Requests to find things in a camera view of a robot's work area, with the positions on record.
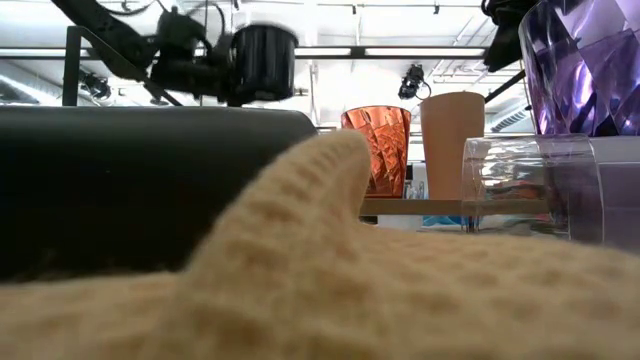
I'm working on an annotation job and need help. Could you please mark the purple faceted tumbler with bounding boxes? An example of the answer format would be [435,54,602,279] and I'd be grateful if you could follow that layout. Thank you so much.
[518,0,640,137]

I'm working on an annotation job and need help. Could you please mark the black ceiling-mounted device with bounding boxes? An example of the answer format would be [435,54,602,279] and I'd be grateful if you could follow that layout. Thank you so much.
[79,69,114,101]
[398,63,432,100]

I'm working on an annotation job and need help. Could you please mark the tall black cup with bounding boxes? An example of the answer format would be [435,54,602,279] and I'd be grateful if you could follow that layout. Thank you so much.
[0,105,320,282]

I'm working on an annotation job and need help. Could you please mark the yellow waffle cloth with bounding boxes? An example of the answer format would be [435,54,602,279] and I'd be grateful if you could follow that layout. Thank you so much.
[0,128,640,360]

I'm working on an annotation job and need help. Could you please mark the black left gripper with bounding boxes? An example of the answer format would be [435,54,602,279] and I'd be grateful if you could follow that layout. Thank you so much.
[149,7,236,101]

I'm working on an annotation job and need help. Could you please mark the clear plastic cup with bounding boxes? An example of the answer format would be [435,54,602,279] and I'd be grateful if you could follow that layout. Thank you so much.
[460,133,640,254]

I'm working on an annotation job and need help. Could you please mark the orange faceted tumbler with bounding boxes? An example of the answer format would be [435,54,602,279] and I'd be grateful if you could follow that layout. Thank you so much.
[340,105,412,199]

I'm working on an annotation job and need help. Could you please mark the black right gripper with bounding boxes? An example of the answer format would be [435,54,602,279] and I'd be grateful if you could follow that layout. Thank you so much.
[480,0,541,73]

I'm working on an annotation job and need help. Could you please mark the peach matte plastic cup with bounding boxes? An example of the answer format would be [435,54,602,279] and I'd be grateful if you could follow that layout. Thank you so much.
[419,91,486,201]

